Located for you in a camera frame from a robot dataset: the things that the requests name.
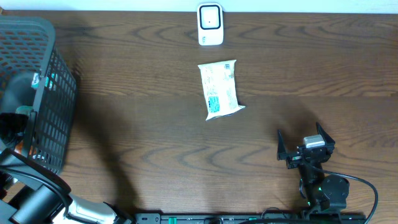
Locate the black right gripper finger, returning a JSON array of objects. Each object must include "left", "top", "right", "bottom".
[
  {"left": 316, "top": 122, "right": 335, "bottom": 148},
  {"left": 277, "top": 129, "right": 287, "bottom": 161}
]

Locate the cream snack bag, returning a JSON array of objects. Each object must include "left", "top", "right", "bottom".
[{"left": 198, "top": 60, "right": 245, "bottom": 121}]

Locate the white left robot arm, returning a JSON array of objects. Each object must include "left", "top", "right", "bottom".
[{"left": 1, "top": 113, "right": 135, "bottom": 223}]

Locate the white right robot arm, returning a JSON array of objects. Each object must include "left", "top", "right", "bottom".
[{"left": 277, "top": 123, "right": 349, "bottom": 213}]

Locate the grey plastic mesh basket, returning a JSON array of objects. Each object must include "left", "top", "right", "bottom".
[{"left": 1, "top": 16, "right": 77, "bottom": 174}]

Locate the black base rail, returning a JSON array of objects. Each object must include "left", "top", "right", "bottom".
[{"left": 134, "top": 213, "right": 366, "bottom": 224}]

